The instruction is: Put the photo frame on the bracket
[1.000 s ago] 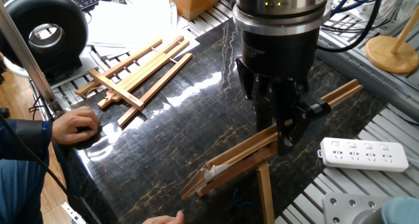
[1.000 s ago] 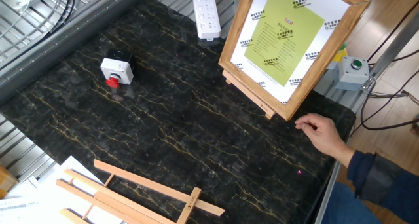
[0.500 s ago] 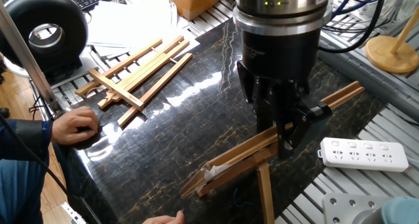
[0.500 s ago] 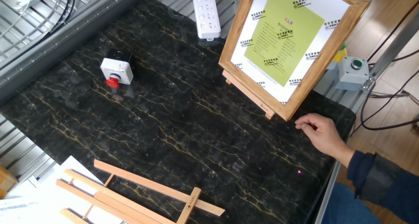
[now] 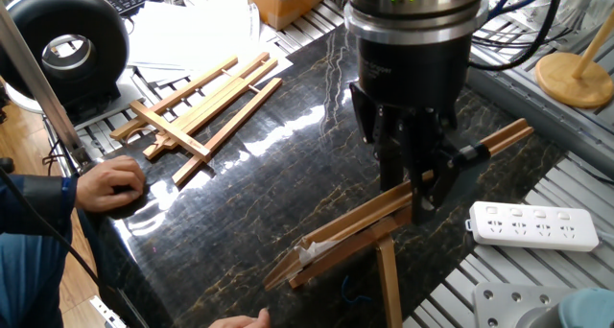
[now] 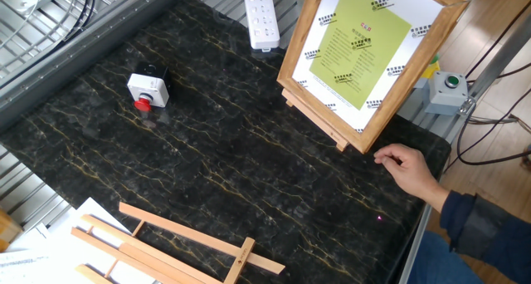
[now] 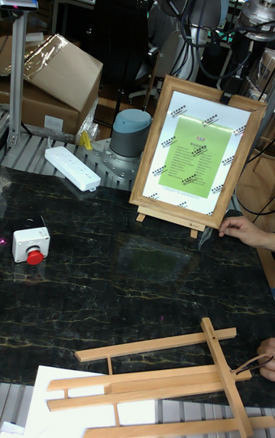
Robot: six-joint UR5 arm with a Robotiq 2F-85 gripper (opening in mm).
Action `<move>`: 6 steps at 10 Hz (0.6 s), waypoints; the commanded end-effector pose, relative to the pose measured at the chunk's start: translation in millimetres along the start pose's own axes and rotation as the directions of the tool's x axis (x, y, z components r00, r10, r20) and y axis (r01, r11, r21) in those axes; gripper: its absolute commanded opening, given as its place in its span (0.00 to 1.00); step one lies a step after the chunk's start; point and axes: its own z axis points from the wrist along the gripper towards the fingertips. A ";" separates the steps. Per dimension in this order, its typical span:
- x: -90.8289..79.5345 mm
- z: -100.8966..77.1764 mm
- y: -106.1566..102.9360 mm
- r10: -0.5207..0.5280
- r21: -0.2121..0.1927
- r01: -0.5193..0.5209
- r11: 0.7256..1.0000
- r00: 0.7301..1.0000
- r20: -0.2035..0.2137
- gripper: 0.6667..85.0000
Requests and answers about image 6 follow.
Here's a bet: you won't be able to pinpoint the person's right hand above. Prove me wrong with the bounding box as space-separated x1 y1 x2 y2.
373 143 451 213

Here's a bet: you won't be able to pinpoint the grey aluminium frame beam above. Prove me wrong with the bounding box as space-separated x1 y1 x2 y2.
0 0 196 132

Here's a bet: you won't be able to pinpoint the black cable bundle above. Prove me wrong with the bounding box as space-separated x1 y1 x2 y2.
53 0 97 48

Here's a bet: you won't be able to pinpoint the small cardboard box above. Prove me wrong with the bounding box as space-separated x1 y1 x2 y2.
0 208 24 252

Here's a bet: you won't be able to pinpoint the white paper sheets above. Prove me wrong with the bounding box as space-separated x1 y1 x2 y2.
0 196 158 284

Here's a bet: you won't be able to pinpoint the grey cable bundle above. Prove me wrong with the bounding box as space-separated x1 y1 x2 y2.
468 112 531 135

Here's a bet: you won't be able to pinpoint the person's blue jeans leg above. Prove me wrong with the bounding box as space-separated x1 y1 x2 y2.
408 229 485 284

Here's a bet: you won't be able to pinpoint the grey box green button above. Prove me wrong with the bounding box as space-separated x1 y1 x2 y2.
423 71 469 117

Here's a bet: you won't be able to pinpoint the white power strip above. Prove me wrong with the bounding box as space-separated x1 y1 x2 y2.
243 0 281 52

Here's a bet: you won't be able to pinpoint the black looped cable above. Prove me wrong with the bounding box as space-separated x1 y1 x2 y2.
455 86 531 167

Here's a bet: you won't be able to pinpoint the white box red button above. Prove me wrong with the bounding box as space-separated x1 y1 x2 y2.
126 61 171 113

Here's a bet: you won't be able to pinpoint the wooden photo frame green print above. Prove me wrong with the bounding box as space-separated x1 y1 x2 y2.
276 0 473 154

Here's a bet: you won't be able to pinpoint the aluminium profile post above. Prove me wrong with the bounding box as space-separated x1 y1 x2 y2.
458 13 531 117

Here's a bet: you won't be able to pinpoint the large wooden easel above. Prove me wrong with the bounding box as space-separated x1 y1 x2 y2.
70 201 286 284

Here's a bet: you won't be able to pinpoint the upright wooden easel stand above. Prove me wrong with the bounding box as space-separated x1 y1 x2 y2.
280 88 351 153

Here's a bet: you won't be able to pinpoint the person's right forearm blue sleeve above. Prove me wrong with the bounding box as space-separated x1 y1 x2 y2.
439 190 531 284

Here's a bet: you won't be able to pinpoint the yellow box green mushroom button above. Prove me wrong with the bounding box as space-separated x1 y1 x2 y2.
414 53 441 90

